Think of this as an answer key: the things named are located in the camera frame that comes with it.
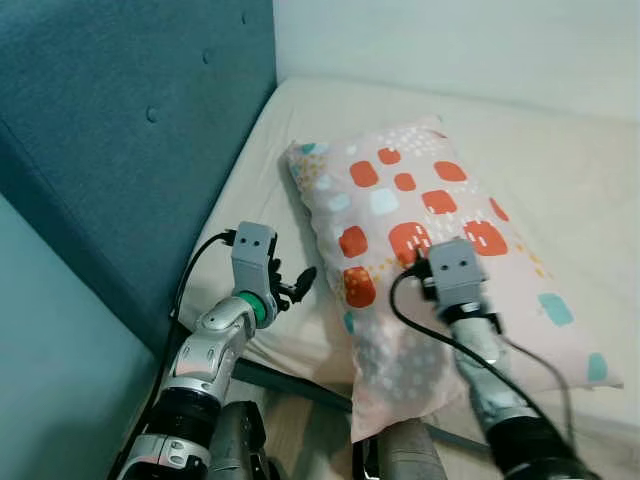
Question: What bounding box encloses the pink pillow with orange patches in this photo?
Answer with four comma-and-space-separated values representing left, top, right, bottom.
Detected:
286, 115, 623, 443

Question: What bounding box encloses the grey robot left leg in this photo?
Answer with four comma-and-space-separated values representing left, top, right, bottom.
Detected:
205, 400, 271, 480

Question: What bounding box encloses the grey robot leg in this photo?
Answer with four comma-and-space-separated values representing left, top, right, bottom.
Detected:
375, 420, 451, 480
205, 400, 271, 480

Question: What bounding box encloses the grey robot right leg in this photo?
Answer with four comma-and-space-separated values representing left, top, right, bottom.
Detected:
375, 420, 451, 480

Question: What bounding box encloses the teal upholstered headboard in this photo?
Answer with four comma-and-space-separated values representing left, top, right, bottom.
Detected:
0, 0, 278, 353

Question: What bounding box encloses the mattress with cream sheet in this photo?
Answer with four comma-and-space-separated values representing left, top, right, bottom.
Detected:
175, 78, 640, 471

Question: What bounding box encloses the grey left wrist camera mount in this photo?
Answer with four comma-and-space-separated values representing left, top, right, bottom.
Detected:
231, 222, 278, 293

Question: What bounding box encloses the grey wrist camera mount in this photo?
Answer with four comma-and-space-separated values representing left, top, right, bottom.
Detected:
231, 222, 278, 293
425, 237, 488, 309

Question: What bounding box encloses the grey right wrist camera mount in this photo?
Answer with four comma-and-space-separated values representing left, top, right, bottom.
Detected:
425, 237, 488, 309

